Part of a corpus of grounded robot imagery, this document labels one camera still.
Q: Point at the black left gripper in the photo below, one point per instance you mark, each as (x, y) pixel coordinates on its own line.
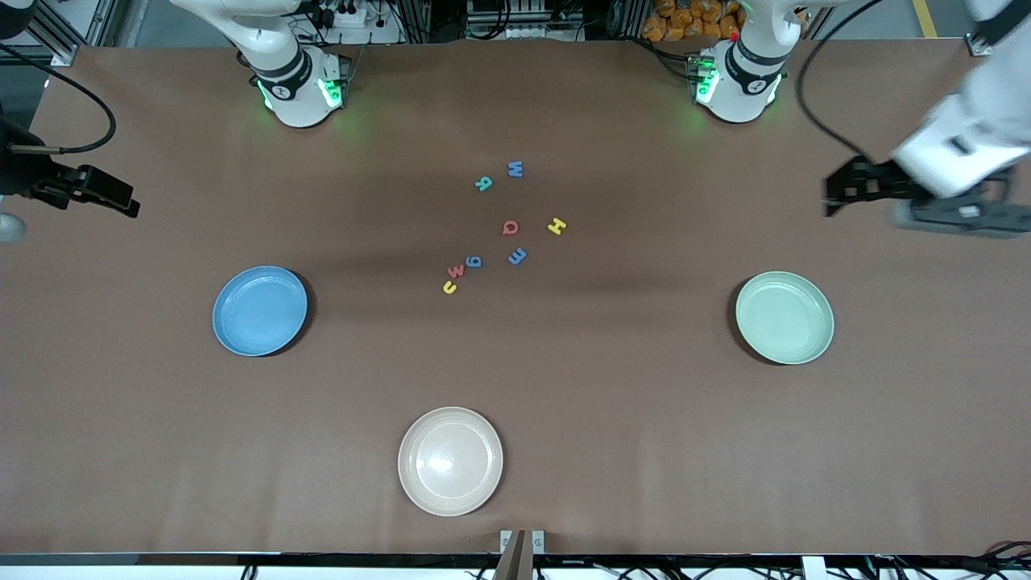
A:
(875, 182)

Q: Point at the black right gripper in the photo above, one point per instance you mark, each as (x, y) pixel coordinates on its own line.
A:
(22, 167)

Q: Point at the yellow capital letter H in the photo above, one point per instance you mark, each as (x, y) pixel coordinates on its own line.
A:
(556, 226)

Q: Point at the blue small letter m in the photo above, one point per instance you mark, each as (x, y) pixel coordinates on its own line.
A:
(517, 256)

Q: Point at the red small letter w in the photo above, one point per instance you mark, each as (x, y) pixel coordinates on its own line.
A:
(456, 271)

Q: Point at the teal capital letter R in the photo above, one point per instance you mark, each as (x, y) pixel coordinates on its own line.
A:
(483, 184)

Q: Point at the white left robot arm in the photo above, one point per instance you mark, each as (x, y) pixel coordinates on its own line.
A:
(745, 89)

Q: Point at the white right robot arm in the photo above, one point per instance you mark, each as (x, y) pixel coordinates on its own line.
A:
(294, 89)

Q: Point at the green plate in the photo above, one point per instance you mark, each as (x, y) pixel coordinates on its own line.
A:
(784, 317)

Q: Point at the blue plate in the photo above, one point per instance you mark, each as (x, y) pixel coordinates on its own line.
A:
(259, 311)

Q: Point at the orange bags pile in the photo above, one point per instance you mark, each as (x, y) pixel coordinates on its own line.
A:
(685, 20)

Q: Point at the white power strip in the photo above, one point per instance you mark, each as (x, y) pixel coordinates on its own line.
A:
(338, 16)

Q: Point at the beige plate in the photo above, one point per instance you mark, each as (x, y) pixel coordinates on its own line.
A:
(450, 461)

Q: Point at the aluminium frame corner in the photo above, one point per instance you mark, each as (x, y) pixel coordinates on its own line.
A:
(64, 55)
(980, 44)

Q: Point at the white table edge bracket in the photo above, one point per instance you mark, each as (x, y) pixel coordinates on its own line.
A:
(813, 568)

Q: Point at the metal table edge bracket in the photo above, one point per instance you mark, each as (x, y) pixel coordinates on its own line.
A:
(522, 548)

